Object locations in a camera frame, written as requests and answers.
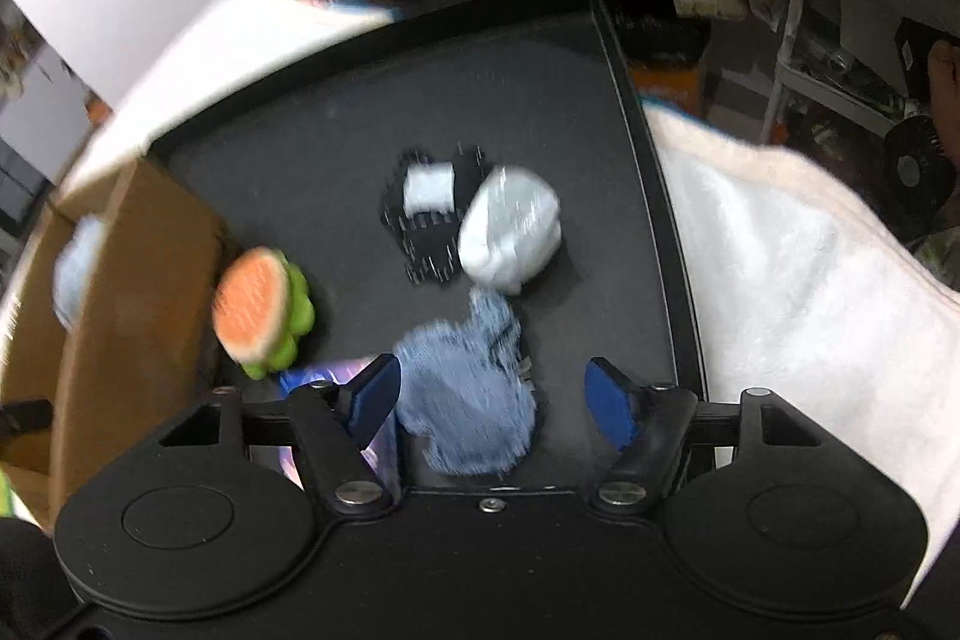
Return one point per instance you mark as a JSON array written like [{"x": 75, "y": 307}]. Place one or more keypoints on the burger plush toy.
[{"x": 251, "y": 302}]

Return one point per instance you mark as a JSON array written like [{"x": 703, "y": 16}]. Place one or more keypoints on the black fan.
[{"x": 911, "y": 168}]

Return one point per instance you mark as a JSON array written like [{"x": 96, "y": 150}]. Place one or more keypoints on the white metal shelf rack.
[{"x": 825, "y": 10}]

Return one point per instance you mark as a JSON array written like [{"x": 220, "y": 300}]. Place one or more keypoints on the black stitched plush toy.
[{"x": 427, "y": 242}]

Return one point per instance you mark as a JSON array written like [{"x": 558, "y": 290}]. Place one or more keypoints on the black tray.
[{"x": 315, "y": 160}]

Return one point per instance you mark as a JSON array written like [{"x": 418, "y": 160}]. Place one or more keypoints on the blue denim cloth piece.
[{"x": 465, "y": 400}]

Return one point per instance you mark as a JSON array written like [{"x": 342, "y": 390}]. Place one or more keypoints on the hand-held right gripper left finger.
[{"x": 375, "y": 396}]

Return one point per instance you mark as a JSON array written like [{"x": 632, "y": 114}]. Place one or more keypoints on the white plastic wrapped bundle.
[{"x": 510, "y": 227}]

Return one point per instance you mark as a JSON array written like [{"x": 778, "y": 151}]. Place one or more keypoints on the orange box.
[{"x": 667, "y": 89}]

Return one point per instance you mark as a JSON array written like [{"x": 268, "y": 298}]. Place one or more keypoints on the brown cardboard box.
[{"x": 142, "y": 280}]

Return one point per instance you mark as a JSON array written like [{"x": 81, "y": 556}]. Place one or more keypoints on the blue and pink packet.
[{"x": 319, "y": 374}]

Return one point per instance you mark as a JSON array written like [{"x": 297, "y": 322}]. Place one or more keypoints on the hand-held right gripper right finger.
[{"x": 611, "y": 404}]

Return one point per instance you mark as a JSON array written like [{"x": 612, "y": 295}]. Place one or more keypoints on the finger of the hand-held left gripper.
[{"x": 22, "y": 419}]

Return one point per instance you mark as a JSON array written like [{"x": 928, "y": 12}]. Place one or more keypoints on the light blue fluffy plush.
[{"x": 75, "y": 280}]

